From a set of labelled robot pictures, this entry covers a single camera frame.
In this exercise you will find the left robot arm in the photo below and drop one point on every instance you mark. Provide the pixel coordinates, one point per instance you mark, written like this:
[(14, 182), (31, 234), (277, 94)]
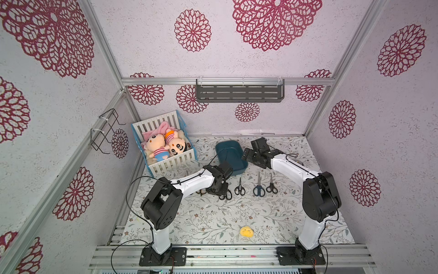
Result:
[(162, 203)]

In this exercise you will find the teal storage box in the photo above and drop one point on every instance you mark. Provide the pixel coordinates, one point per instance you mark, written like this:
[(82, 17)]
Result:
[(230, 151)]

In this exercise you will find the white blue slatted basket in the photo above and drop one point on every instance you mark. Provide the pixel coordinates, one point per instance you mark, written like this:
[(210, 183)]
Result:
[(176, 123)]

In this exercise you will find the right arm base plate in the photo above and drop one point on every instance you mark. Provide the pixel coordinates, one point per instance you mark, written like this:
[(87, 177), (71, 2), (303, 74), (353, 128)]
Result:
[(288, 256)]

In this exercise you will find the large black scissors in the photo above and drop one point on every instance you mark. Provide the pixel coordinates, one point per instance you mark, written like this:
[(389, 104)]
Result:
[(226, 196)]

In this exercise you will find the small black scissors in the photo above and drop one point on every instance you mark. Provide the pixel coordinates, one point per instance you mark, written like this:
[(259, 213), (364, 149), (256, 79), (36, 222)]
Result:
[(271, 188), (240, 190)]

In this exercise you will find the pink plush doll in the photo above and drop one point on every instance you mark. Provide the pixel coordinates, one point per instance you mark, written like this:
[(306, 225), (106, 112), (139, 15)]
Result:
[(154, 143)]

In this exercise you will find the aluminium front rail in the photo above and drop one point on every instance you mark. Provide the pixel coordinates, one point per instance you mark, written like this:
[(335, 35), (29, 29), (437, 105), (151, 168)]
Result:
[(233, 259)]

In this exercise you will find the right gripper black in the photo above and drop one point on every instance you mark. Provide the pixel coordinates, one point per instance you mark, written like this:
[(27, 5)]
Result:
[(251, 156)]

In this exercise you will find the grey wall shelf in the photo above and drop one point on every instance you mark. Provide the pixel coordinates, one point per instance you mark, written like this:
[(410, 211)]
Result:
[(265, 93)]

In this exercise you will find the yellow plush chick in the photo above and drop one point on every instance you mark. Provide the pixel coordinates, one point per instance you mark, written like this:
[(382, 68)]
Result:
[(246, 231)]

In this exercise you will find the yellow black handled scissors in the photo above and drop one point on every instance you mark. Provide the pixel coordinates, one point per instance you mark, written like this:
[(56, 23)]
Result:
[(201, 192)]

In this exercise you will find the blue handled scissors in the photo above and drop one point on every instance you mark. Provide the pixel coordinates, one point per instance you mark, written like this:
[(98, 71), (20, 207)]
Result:
[(258, 190)]

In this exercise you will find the black wire wall rack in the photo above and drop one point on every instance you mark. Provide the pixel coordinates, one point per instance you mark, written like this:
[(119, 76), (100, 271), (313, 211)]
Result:
[(98, 135)]

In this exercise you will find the orange hat plush doll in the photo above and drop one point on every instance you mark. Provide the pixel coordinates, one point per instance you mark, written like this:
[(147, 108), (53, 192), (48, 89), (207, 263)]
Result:
[(175, 139)]

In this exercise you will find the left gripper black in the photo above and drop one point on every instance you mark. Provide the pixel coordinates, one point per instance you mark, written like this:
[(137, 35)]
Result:
[(223, 192)]

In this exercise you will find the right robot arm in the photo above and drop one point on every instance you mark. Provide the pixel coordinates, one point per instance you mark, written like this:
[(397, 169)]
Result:
[(320, 196)]

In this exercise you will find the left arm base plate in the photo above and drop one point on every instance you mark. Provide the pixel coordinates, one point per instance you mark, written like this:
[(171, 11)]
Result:
[(174, 256)]

